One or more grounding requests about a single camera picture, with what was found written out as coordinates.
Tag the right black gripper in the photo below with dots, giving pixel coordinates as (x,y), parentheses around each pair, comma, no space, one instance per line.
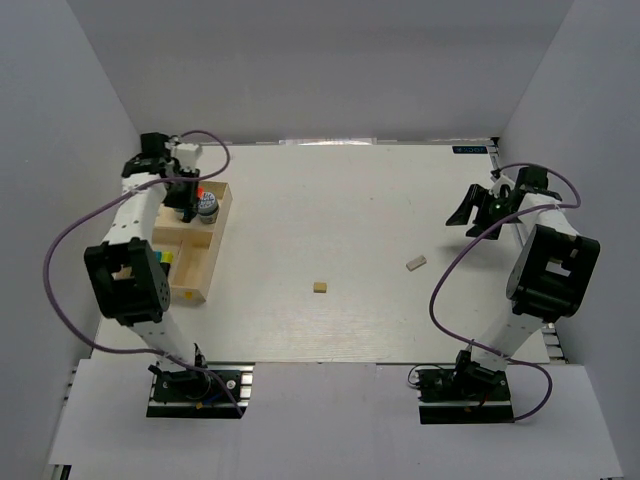
(478,196)

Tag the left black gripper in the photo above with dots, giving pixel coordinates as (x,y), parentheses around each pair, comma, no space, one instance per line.
(188,202)

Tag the grey white eraser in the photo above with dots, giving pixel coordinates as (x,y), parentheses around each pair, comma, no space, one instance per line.
(416,263)

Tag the small tan eraser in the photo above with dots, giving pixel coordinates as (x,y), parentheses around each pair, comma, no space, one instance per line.
(320,287)

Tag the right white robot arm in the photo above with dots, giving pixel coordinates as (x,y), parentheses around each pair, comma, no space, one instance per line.
(550,276)

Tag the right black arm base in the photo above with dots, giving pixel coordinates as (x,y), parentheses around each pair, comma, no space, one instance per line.
(443,400)

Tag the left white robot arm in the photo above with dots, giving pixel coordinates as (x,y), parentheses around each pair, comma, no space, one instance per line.
(130,283)

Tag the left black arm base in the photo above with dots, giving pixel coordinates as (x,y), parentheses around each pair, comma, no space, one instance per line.
(191,395)

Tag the wooden compartment tray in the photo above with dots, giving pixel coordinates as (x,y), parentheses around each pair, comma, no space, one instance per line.
(195,246)

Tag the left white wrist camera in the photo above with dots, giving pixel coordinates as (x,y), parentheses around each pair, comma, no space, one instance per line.
(187,154)

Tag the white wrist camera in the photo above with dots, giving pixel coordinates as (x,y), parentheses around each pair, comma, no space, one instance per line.
(187,154)
(502,186)

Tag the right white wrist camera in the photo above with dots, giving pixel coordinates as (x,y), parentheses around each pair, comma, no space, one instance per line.
(502,186)

